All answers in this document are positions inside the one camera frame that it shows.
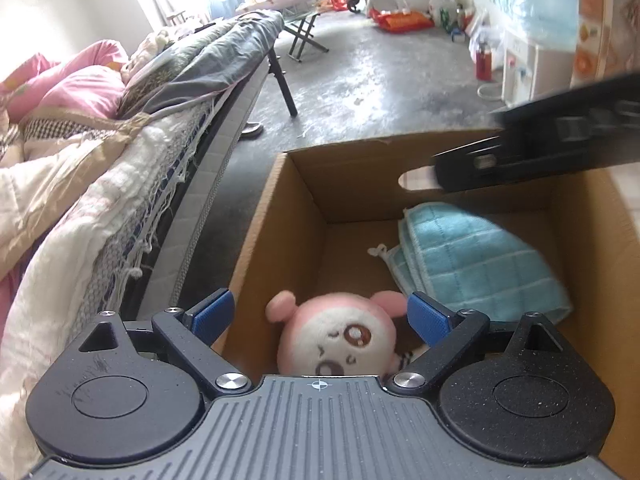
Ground grey blanket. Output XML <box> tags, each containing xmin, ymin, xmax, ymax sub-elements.
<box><xmin>120</xmin><ymin>10</ymin><xmax>286</xmax><ymax>116</ymax></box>

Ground pink quilt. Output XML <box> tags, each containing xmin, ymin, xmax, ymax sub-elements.
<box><xmin>0</xmin><ymin>40</ymin><xmax>129</xmax><ymax>122</ymax></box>

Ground folding stool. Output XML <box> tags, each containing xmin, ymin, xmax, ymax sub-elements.
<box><xmin>282</xmin><ymin>10</ymin><xmax>331</xmax><ymax>62</ymax></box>

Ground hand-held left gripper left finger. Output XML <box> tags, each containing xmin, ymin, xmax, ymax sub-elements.
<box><xmin>77</xmin><ymin>287</ymin><xmax>252</xmax><ymax>397</ymax></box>

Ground red bottle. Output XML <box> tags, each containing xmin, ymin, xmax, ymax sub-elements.
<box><xmin>475</xmin><ymin>41</ymin><xmax>494</xmax><ymax>81</ymax></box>

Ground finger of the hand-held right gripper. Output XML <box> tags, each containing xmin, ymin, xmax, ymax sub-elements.
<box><xmin>492</xmin><ymin>72</ymin><xmax>640</xmax><ymax>162</ymax></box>
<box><xmin>432</xmin><ymin>135</ymin><xmax>640</xmax><ymax>195</ymax></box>

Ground bed with dark frame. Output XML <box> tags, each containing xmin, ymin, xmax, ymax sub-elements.
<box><xmin>0</xmin><ymin>7</ymin><xmax>301</xmax><ymax>480</ymax></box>

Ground light blue checked cloth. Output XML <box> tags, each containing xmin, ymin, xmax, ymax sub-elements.
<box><xmin>367</xmin><ymin>202</ymin><xmax>574</xmax><ymax>324</ymax></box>

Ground pink round plush toy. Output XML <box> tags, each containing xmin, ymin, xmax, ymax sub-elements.
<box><xmin>264</xmin><ymin>290</ymin><xmax>427</xmax><ymax>377</ymax></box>

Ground brown cardboard box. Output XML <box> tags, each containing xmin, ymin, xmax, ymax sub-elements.
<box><xmin>212</xmin><ymin>130</ymin><xmax>640</xmax><ymax>480</ymax></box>

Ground red packages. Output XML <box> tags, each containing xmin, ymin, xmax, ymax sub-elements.
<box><xmin>371</xmin><ymin>9</ymin><xmax>434</xmax><ymax>32</ymax></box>

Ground white plastic bag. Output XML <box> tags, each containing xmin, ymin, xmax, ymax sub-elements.
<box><xmin>428</xmin><ymin>0</ymin><xmax>459</xmax><ymax>29</ymax></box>

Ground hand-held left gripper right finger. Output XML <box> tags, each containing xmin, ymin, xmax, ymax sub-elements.
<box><xmin>382</xmin><ymin>291</ymin><xmax>568</xmax><ymax>398</ymax></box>

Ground white water dispenser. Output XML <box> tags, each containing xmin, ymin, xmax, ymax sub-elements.
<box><xmin>500</xmin><ymin>30</ymin><xmax>576</xmax><ymax>107</ymax></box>

